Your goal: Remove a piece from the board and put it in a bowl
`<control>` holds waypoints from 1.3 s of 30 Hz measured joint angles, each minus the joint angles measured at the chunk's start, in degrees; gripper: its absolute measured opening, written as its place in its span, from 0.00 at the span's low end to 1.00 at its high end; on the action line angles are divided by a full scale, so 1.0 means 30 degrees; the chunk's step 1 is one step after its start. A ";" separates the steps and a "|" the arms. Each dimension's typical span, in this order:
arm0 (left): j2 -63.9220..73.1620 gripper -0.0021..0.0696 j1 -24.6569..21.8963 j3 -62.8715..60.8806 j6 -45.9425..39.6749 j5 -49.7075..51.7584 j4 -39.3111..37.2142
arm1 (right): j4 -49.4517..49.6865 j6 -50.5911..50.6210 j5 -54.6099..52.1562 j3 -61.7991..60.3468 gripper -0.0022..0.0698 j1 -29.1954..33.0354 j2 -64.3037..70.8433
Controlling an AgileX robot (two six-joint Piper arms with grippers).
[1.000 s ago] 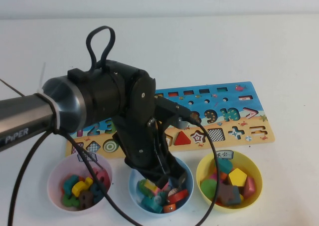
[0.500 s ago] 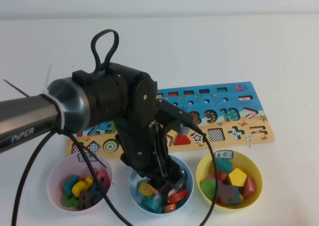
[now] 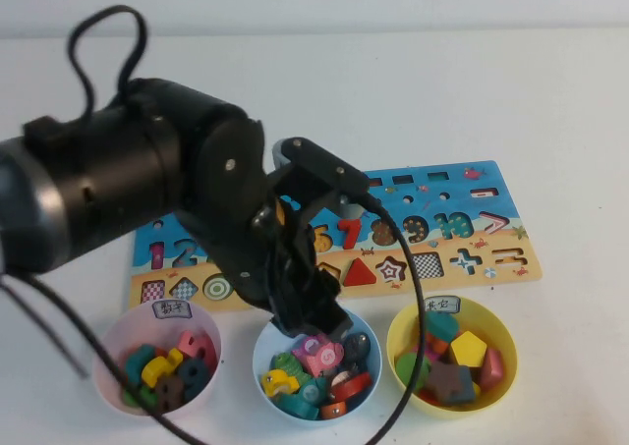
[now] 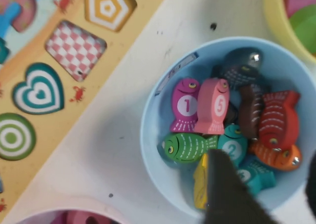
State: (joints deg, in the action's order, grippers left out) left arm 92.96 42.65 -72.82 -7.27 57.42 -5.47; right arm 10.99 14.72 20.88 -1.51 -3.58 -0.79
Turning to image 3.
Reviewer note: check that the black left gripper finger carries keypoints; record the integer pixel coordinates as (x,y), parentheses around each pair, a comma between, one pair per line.
(287,326)
(328,323)

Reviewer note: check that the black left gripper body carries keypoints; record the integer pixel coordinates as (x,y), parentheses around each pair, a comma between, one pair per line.
(275,258)

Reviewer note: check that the yellow wooden fish piece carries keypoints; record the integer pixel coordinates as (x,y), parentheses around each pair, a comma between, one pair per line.
(277,382)

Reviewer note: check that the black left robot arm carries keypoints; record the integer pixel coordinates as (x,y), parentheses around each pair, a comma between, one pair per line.
(123,170)

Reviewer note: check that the magenta wooden fish piece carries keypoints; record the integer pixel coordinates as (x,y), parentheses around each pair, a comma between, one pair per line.
(307,343)

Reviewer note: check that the black wooden fish piece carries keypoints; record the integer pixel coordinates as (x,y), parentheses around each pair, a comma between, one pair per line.
(356,348)

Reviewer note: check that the green wooden fish piece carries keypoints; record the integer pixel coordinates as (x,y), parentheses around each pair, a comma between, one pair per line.
(290,364)

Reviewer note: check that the red wooden triangle piece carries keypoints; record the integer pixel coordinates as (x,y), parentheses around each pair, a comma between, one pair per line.
(359,275)

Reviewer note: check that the blue plastic bowl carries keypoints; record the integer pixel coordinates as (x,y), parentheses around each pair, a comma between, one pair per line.
(373,366)

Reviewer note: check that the red wooden fish piece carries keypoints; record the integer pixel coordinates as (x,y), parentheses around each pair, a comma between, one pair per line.
(351,386)

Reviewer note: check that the fish pieces in blue bowl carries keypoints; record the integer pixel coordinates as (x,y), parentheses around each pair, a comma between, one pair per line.
(307,398)

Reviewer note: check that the orange wooden fish piece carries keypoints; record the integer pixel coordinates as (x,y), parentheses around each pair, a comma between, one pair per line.
(335,410)

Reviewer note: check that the pink wooden number piece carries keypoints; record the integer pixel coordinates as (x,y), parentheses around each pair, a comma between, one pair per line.
(199,347)

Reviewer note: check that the green wooden circle piece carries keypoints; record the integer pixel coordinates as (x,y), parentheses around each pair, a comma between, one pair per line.
(407,371)

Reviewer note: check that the dark blue wooden number piece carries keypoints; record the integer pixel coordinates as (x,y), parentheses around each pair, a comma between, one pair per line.
(194,373)

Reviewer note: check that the magenta wooden shape piece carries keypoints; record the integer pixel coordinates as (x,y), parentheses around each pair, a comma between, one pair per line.
(430,352)

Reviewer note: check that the orange wooden shape piece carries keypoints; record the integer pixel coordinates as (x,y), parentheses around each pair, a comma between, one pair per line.
(435,343)

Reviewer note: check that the teal wooden shape piece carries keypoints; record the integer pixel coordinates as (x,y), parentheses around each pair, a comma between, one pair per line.
(442,324)

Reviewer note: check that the paper label on yellow bowl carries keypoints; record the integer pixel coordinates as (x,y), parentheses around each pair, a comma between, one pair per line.
(441,305)

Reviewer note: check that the paper label on pink bowl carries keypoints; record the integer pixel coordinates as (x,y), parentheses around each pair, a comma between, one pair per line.
(171,310)

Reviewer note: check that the red wooden shape piece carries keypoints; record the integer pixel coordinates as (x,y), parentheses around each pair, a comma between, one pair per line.
(428,398)

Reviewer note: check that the brown wooden star piece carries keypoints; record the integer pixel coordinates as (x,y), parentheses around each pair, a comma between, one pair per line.
(444,381)

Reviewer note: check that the orange wooden number piece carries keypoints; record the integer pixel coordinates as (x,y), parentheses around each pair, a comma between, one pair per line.
(159,352)

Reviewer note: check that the brown wooden number piece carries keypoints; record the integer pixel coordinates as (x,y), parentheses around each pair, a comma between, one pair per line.
(169,392)

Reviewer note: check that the number pieces in pink bowl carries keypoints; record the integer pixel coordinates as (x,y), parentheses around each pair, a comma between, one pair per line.
(157,369)

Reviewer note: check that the yellow wooden pentagon piece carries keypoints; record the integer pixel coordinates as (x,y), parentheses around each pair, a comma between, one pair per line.
(468,349)

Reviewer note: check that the blue wooden shape piece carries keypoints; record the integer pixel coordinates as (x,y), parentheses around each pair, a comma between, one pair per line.
(468,392)

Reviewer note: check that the teal wooden number piece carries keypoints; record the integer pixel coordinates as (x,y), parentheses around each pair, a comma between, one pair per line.
(135,361)

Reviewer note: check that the pink wooden trapezoid piece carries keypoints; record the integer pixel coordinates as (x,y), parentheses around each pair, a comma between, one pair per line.
(491,369)

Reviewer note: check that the green wooden number piece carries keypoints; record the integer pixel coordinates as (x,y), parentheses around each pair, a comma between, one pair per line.
(131,397)

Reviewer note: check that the pink plastic bowl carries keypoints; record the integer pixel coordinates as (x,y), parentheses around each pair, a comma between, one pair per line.
(110,337)

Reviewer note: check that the yellow plastic bowl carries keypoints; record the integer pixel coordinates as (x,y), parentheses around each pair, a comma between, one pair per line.
(506,366)

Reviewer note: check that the colourful wooden number puzzle board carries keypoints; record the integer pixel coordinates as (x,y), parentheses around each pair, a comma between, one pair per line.
(501,189)

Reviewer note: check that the pink wooden fish numbered five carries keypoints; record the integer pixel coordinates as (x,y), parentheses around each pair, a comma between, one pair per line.
(322,357)

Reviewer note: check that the red wooden number seven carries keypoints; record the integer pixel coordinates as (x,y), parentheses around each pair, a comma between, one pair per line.
(350,239)

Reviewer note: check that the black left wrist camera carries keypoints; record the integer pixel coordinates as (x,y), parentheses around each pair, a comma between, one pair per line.
(324,170)

